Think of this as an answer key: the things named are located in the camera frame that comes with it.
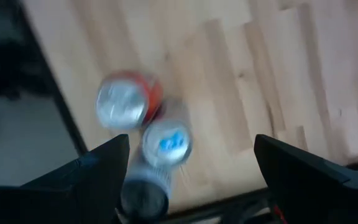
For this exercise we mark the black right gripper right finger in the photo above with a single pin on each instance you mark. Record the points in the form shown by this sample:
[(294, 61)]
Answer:
[(315, 193)]

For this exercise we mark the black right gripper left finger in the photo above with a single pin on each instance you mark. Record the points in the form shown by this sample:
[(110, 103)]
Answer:
[(73, 193)]

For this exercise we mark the silver Celsius peach can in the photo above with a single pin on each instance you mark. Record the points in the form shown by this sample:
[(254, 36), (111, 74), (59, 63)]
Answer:
[(145, 199)]

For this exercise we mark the red soda can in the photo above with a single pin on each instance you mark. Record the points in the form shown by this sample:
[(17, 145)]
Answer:
[(121, 104)]

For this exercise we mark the blue silver Red Bull can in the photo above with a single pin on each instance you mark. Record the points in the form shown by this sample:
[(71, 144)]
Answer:
[(166, 143)]

